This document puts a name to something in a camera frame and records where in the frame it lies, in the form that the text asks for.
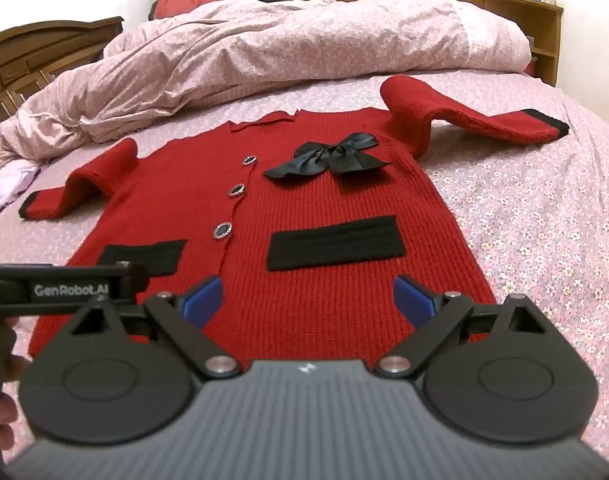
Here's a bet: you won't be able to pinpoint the pink floral bed sheet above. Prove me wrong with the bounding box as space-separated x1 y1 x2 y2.
0 67 609 461

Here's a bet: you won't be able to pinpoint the red knit cardigan sweater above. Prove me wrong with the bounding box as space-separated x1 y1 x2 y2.
18 75 570 361

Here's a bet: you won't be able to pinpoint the pink floral quilt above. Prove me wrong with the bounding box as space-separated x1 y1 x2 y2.
0 0 532 166

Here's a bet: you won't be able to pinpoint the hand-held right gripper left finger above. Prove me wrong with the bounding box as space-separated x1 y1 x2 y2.
70 276 239 378

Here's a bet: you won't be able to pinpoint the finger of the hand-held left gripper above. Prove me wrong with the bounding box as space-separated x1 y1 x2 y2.
114 260 150 307

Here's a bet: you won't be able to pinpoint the wooden bed headboard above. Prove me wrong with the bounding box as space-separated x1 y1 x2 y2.
294 0 565 87

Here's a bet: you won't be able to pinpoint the wooden bed footboard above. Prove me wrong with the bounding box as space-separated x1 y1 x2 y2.
0 16 125 146

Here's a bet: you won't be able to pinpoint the lilac cloth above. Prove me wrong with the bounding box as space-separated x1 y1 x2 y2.
0 160 42 223

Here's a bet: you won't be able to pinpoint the person's left hand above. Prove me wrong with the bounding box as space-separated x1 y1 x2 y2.
0 355 30 455

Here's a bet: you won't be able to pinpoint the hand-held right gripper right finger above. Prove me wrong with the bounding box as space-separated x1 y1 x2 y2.
377 276 549 377

